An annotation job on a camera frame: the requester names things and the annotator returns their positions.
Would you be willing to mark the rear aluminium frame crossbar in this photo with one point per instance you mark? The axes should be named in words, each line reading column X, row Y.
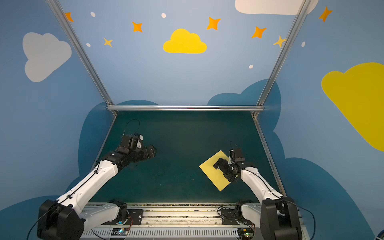
column 183, row 108

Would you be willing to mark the white slotted cable duct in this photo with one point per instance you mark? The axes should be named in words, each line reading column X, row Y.
column 163, row 233

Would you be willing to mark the right green circuit board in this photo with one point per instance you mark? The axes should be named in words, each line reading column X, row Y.
column 245, row 234

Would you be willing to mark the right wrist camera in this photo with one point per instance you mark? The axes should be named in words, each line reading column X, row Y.
column 236, row 156

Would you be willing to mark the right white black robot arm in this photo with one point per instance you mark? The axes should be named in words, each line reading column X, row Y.
column 278, row 217

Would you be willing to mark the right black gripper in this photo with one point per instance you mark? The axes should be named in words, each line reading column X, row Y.
column 226, row 167

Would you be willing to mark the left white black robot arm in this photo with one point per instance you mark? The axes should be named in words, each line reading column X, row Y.
column 63, row 219

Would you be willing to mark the yellow square paper sheet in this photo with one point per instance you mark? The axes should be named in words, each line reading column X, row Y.
column 215, row 175

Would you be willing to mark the green circuit board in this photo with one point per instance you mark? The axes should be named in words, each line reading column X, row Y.
column 245, row 234
column 120, row 232

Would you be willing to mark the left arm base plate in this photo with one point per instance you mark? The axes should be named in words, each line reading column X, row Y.
column 133, row 217

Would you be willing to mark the right aluminium frame post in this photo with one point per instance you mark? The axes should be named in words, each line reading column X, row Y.
column 292, row 34

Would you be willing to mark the front aluminium rail bed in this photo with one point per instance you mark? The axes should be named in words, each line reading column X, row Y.
column 184, row 215

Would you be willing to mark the aluminium frame post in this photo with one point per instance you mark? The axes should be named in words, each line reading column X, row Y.
column 292, row 34
column 60, row 15

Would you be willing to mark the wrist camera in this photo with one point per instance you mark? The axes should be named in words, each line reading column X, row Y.
column 236, row 156
column 132, row 142

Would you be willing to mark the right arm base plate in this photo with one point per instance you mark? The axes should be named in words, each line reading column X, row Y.
column 232, row 217

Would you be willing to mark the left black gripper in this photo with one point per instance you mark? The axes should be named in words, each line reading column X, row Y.
column 144, row 152

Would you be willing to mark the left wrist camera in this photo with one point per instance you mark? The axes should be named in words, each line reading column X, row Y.
column 132, row 142

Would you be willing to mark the left aluminium frame post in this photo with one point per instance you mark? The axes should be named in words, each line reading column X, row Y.
column 60, row 15

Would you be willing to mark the left green circuit board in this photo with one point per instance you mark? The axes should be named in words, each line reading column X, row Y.
column 120, row 232

